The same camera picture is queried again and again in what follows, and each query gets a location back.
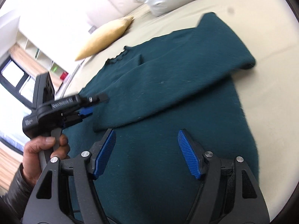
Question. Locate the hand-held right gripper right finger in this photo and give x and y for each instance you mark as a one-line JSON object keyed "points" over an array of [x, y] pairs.
{"points": [[189, 154]]}

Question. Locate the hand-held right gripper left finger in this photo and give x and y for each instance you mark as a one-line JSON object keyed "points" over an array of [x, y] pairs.
{"points": [[105, 154]]}

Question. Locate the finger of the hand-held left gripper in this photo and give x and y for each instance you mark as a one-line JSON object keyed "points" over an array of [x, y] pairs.
{"points": [[93, 98], [85, 112]]}

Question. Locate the dark green towel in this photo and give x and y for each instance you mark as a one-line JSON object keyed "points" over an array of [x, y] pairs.
{"points": [[163, 79]]}

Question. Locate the person's left forearm dark sleeve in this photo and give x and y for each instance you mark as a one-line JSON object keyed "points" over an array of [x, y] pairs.
{"points": [[17, 189]]}

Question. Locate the person's left hand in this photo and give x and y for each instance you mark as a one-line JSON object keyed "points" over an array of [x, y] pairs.
{"points": [[35, 151]]}

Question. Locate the red box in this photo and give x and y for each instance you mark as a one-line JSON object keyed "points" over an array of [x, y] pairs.
{"points": [[64, 76]]}

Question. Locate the bright green shelf item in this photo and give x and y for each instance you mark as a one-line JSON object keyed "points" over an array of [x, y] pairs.
{"points": [[55, 69]]}

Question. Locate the black framed window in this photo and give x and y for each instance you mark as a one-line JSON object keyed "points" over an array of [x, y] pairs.
{"points": [[16, 79]]}

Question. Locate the yellow pillow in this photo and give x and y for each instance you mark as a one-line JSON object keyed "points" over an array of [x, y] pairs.
{"points": [[102, 38]]}

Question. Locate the dark green shelf item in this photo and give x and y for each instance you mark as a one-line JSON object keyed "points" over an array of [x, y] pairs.
{"points": [[37, 53]]}

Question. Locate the beige padded headboard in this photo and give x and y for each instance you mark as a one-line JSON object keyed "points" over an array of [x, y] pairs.
{"points": [[112, 2]]}

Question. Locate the bed with beige sheet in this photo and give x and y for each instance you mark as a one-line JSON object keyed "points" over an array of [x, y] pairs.
{"points": [[268, 86]]}

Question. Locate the white wall shelf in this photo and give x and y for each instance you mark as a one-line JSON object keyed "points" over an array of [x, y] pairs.
{"points": [[44, 51]]}

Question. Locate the wall switch plate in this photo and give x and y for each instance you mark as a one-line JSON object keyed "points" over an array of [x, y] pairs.
{"points": [[92, 29]]}

